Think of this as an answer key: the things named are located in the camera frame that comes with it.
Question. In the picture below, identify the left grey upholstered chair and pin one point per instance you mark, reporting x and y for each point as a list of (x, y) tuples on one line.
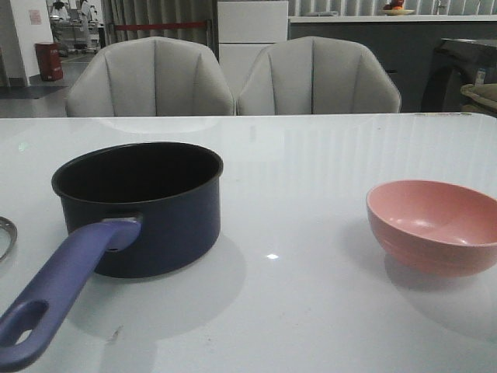
[(151, 77)]

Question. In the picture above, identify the fruit plate on counter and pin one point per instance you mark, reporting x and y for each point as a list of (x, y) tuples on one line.
[(396, 8)]

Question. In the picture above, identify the dark appliance with glass door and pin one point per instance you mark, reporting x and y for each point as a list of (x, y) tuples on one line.
[(455, 63)]

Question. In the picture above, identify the grey kitchen counter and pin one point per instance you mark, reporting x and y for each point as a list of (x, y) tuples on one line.
[(403, 44)]

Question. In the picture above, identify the beige cushion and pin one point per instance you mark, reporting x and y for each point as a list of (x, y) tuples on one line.
[(480, 99)]

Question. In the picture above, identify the right grey upholstered chair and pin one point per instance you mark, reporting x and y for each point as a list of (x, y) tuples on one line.
[(317, 75)]

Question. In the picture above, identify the white refrigerator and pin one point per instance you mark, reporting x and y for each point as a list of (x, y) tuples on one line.
[(244, 29)]

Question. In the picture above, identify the red trash bin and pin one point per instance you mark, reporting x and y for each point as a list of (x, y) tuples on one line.
[(49, 62)]

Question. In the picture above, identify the dark blue saucepan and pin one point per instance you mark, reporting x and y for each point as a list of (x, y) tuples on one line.
[(131, 211)]

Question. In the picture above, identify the red barrier belt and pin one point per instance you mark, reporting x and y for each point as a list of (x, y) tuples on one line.
[(162, 26)]

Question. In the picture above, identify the glass pot lid blue knob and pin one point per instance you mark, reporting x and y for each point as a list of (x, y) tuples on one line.
[(9, 235)]

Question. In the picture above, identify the pink bowl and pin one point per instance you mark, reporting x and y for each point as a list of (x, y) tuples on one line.
[(434, 227)]

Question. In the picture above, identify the grey upholstered chair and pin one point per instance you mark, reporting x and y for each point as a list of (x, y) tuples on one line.
[(317, 75), (151, 77)]

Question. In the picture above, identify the grey curtain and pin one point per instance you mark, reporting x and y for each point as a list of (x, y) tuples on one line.
[(152, 12)]

